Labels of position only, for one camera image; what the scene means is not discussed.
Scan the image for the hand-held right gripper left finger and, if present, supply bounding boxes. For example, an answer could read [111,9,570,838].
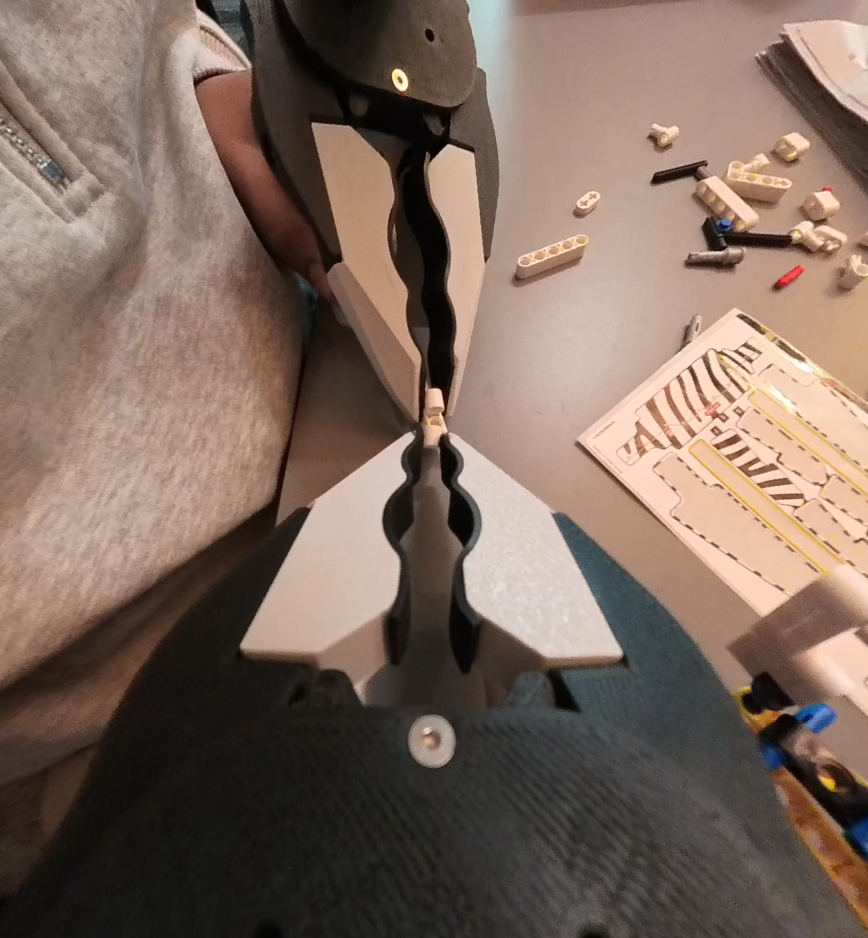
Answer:
[239,431,426,686]

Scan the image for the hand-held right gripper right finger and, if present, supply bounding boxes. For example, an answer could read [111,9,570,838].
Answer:
[440,432,626,695]

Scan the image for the white lego beam with holes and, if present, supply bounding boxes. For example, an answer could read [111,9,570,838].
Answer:
[515,234,590,281]
[723,154,794,202]

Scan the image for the thick white lego beam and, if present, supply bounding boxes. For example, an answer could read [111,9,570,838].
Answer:
[694,176,760,228]

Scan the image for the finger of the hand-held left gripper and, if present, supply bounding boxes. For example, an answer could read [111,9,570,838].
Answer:
[309,121,431,425]
[397,143,489,415]

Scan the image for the lego instruction booklet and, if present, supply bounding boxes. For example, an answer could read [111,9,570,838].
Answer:
[755,21,868,224]

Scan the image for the white lego connector assembly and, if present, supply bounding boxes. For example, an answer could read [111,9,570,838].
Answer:
[421,388,450,449]

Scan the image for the zebra sticker sheet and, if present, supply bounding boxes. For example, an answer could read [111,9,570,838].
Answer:
[578,308,868,704]

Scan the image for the lego airplane model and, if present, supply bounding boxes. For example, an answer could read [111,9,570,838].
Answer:
[727,564,868,938]

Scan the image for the beige cloth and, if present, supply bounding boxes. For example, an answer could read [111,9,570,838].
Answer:
[0,506,292,898]

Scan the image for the person's left hand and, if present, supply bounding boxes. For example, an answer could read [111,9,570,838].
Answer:
[198,72,340,303]

